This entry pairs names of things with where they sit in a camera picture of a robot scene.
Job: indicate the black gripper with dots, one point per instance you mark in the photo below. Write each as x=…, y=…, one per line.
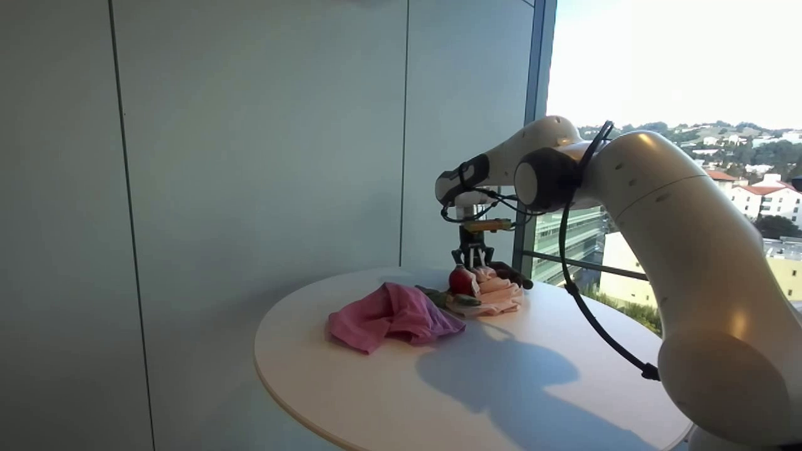
x=473, y=240

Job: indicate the pink cloth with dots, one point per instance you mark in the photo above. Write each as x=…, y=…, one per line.
x=391, y=315

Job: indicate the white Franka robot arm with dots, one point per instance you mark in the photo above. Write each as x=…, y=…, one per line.
x=668, y=252

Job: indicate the glass office building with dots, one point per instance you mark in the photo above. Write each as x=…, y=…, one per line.
x=573, y=245

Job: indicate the dark window railing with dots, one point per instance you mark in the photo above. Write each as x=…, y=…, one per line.
x=584, y=267

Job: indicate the small white red-roofed building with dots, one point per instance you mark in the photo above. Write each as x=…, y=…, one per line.
x=774, y=200

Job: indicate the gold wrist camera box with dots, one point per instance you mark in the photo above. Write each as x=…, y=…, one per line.
x=487, y=223

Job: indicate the grey window frame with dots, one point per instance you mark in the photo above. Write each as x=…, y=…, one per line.
x=534, y=82

